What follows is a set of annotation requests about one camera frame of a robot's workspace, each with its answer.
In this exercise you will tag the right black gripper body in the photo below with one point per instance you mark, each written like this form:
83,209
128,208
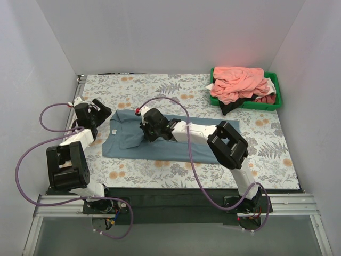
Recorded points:
148,132

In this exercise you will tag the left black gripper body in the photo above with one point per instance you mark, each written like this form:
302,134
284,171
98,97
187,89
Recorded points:
102,111

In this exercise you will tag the blue-grey t shirt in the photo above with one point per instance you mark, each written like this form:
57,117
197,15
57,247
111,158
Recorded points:
126,140

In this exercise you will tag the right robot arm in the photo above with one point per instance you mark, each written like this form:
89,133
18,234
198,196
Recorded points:
227,145

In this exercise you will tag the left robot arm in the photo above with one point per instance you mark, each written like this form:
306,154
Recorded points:
67,166

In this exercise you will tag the black t shirt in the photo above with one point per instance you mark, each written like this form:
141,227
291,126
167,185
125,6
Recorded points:
226,108

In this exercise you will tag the pink t shirt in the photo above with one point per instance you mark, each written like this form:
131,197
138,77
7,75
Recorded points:
232,83

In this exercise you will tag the dark red t shirt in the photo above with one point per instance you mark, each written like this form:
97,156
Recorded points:
268,99

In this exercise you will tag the green plastic bin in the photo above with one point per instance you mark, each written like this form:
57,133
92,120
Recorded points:
254,105

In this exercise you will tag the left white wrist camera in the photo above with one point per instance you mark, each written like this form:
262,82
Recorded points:
78,100

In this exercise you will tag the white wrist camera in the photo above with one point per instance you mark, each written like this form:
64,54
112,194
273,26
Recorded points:
141,112
78,100

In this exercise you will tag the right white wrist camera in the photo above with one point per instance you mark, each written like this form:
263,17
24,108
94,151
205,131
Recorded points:
141,112

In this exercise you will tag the aluminium rail frame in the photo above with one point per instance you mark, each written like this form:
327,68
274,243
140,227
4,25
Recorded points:
294,227

